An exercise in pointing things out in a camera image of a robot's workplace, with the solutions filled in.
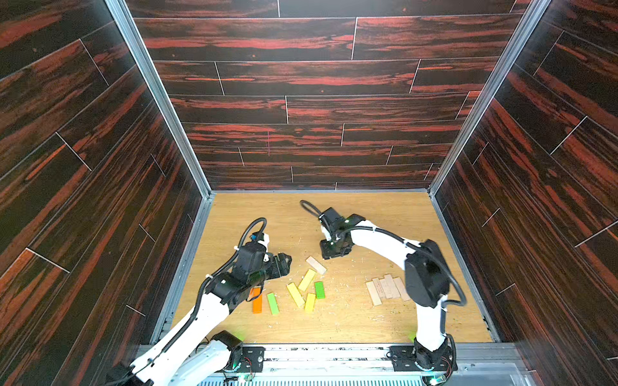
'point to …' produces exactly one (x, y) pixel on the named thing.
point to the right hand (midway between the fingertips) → (332, 251)
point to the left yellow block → (295, 293)
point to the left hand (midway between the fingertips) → (285, 260)
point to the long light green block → (273, 304)
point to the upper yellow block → (306, 280)
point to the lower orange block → (257, 305)
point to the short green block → (319, 290)
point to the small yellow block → (310, 303)
